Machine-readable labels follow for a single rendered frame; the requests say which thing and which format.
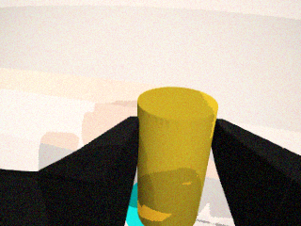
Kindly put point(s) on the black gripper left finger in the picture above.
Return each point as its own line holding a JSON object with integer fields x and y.
{"x": 89, "y": 187}

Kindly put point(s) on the cyan circle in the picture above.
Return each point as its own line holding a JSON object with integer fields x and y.
{"x": 132, "y": 216}

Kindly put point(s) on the yellow cylinder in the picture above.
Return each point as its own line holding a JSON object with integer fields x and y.
{"x": 175, "y": 132}

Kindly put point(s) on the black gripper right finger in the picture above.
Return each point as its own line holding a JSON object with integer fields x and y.
{"x": 262, "y": 181}

